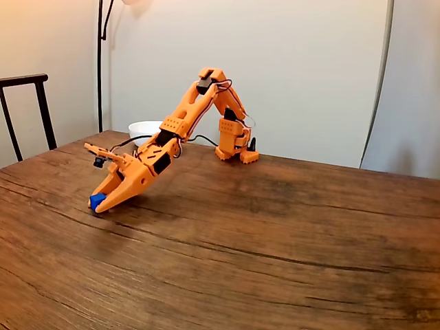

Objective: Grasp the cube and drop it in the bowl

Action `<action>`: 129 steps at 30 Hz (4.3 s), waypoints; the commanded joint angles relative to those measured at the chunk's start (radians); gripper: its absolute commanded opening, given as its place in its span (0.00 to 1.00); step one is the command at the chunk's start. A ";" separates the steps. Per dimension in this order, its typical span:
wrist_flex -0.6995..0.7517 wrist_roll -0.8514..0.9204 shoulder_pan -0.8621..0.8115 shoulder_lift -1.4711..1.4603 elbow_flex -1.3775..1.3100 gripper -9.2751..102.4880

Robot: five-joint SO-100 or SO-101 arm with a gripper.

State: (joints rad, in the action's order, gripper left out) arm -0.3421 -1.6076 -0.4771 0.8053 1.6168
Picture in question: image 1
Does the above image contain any small blue cube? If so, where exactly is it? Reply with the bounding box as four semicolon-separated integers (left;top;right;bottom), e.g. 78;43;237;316
89;192;106;211

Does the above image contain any white ceramic bowl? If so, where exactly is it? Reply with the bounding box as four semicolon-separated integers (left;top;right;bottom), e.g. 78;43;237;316
128;120;164;147

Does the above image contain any black floor lamp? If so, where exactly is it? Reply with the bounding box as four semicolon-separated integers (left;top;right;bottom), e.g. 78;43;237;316
96;0;154;133

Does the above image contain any black wooden chair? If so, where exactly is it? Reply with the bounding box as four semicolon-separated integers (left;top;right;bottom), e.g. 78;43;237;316
0;73;58;162

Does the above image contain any orange gripper camera mount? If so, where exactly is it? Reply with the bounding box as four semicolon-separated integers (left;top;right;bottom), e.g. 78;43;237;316
84;142;127;169

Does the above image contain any black camera cable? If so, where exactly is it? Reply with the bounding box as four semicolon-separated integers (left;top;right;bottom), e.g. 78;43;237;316
109;133;219;154

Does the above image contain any grey wall conduit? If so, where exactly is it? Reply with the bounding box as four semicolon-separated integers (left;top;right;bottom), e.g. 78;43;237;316
359;0;395;169

